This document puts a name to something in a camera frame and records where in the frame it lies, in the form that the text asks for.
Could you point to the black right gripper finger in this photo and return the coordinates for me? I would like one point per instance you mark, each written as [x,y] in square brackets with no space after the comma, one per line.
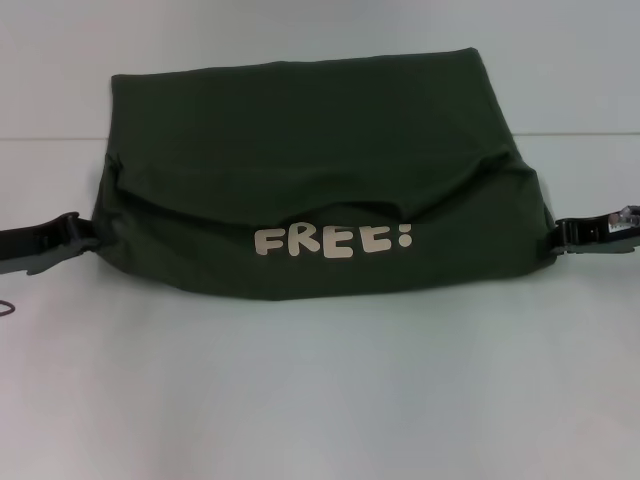
[577,234]

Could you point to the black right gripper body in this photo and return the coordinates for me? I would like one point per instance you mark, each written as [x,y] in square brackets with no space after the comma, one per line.
[620,237]

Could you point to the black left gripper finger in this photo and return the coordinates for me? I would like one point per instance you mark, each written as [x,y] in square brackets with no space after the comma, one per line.
[70,232]

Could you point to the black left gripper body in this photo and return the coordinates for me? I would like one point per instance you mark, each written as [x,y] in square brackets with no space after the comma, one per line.
[30,245]

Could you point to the dark green t-shirt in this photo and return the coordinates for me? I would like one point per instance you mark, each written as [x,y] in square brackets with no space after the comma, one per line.
[300,150]

